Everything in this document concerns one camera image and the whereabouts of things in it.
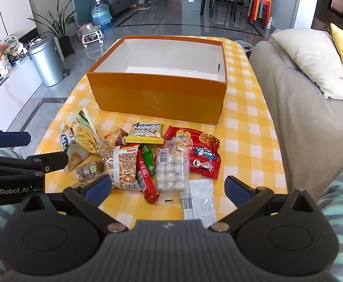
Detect green snack bar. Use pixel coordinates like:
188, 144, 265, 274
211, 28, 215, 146
139, 143, 156, 177

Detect beige sofa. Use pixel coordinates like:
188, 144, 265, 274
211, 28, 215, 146
249, 29, 343, 203

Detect orange cardboard box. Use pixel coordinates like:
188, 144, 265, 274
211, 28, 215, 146
86, 35, 228, 125

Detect teal striped clothing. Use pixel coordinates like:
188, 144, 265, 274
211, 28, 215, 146
0, 148, 343, 282

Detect small bin with plastic bag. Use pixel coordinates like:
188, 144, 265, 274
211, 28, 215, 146
239, 40, 255, 54

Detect red snack bar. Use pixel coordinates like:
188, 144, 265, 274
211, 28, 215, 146
136, 153, 160, 204

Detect large red snack packet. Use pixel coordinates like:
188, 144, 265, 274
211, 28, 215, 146
163, 125, 221, 180

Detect yellow green biscuit packet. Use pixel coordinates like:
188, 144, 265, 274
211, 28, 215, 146
126, 122, 164, 144

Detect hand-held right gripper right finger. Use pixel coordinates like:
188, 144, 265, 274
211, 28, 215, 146
208, 176, 332, 232

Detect silver trash can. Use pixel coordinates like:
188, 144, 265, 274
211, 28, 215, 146
28, 37, 66, 87

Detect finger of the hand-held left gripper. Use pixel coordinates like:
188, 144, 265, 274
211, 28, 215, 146
0, 151, 69, 183
0, 126, 32, 151

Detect pale green snack packet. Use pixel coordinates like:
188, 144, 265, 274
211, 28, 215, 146
74, 108, 98, 133

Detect clear nut packet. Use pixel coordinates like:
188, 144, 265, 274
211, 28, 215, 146
74, 160, 107, 187

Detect white rolling stool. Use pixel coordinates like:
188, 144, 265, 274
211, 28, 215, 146
77, 23, 105, 48

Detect potted long-leaf plant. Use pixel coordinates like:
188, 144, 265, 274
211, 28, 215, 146
27, 0, 78, 58

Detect blue water jug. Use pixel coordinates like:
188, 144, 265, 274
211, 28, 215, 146
91, 0, 112, 30

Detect brown patterned cracker packet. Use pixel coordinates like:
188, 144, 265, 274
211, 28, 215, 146
98, 143, 143, 191

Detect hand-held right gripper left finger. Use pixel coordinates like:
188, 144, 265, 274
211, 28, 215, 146
8, 174, 130, 235

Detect round painted fan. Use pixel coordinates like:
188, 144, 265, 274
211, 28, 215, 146
0, 35, 23, 56

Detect white pillow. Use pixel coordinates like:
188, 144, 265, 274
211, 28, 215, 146
270, 29, 343, 100

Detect small brown snack packet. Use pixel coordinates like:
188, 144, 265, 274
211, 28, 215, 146
103, 127, 129, 149

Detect clear snack packet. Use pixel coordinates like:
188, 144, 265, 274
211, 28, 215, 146
59, 122, 103, 173

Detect white low cabinet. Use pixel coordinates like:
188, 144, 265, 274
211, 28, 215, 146
0, 56, 44, 133

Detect clear packet of white balls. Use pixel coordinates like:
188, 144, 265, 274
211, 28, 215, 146
155, 139, 218, 221

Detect stacked orange stools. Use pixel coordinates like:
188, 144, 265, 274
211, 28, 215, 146
248, 0, 273, 30

